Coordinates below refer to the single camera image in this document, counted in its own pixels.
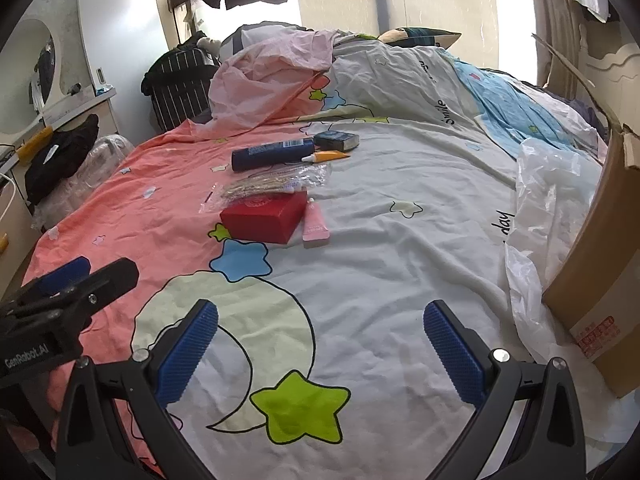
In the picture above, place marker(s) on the brown cardboard box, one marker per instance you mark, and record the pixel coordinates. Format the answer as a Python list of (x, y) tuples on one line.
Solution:
[(595, 295)]

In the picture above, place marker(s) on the oval mirror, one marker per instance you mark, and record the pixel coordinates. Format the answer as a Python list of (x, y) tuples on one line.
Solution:
[(30, 75)]

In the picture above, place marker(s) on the black striped suitcase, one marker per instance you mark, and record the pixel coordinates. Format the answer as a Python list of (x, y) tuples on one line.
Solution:
[(178, 83)]

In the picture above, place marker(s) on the black clothing pile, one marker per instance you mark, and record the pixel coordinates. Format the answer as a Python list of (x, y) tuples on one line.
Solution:
[(60, 159)]

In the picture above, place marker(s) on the clear plastic bag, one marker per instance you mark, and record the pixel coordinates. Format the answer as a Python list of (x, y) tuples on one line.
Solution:
[(101, 162)]

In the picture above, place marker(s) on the dark cartoon pillow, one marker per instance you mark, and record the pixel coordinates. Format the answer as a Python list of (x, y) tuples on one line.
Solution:
[(409, 37)]

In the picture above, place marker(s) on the light blue quilt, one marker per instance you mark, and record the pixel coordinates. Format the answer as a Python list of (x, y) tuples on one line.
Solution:
[(508, 116)]

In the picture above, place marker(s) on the white dressing table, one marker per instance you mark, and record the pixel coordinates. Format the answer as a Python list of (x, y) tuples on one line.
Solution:
[(18, 238)]

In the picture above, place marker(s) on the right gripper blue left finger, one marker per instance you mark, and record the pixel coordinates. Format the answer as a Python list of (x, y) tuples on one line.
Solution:
[(171, 361)]

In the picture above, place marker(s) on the blue tissue pack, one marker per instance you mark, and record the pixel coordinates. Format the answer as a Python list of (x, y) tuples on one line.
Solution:
[(333, 140)]

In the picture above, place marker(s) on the white plastic bag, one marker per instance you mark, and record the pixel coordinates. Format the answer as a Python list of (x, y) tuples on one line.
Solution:
[(554, 191)]

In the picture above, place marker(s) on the red square gift box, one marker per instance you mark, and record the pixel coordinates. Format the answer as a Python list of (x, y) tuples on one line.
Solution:
[(266, 218)]

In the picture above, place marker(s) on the pink crumpled sheet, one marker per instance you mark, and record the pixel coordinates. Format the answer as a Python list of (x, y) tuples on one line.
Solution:
[(254, 85)]

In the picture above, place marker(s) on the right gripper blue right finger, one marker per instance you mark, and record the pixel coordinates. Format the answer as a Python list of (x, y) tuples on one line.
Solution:
[(472, 367)]

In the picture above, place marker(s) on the pink cream tube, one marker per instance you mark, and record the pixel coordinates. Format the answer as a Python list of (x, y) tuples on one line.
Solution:
[(315, 230)]

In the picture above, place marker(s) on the cartoon star bed sheet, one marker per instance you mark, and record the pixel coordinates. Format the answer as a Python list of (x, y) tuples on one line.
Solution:
[(320, 368)]

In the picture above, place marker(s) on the beige curtain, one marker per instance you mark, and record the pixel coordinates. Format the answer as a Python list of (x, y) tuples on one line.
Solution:
[(555, 25)]

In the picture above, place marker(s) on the cotton swab plastic bag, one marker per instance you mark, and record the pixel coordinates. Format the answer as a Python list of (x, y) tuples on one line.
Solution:
[(286, 179)]

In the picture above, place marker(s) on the orange sunscreen tube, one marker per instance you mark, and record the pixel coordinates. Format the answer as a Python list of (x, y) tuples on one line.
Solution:
[(324, 156)]

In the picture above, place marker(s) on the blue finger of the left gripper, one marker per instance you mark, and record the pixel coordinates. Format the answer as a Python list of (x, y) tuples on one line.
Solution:
[(64, 277)]

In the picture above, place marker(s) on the dark blue bottle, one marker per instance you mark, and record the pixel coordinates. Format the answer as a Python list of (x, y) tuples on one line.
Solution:
[(264, 155)]

